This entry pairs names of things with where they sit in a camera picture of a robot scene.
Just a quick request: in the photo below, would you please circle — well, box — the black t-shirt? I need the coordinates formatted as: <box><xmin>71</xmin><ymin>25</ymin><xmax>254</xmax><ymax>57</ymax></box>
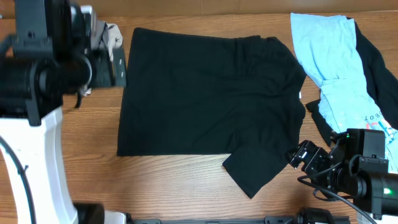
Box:
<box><xmin>117</xmin><ymin>28</ymin><xmax>306</xmax><ymax>197</ymax></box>

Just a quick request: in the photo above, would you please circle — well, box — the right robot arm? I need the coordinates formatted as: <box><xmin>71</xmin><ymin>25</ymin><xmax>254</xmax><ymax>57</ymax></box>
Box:
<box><xmin>286</xmin><ymin>129</ymin><xmax>397</xmax><ymax>223</ymax></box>

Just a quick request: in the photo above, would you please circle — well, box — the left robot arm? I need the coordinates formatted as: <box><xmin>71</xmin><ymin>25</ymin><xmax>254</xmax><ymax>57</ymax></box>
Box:
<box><xmin>1</xmin><ymin>0</ymin><xmax>130</xmax><ymax>224</ymax></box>

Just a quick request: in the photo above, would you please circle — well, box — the folded beige garment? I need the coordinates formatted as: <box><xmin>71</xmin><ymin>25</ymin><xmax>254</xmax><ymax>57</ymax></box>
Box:
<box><xmin>79</xmin><ymin>21</ymin><xmax>123</xmax><ymax>96</ymax></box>

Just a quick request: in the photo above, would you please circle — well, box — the light blue t-shirt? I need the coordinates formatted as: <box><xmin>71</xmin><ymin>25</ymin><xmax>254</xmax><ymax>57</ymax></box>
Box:
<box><xmin>290</xmin><ymin>13</ymin><xmax>397</xmax><ymax>173</ymax></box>

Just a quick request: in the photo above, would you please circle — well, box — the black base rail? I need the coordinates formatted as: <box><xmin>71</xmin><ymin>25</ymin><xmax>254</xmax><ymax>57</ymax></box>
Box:
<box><xmin>127</xmin><ymin>207</ymin><xmax>351</xmax><ymax>224</ymax></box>

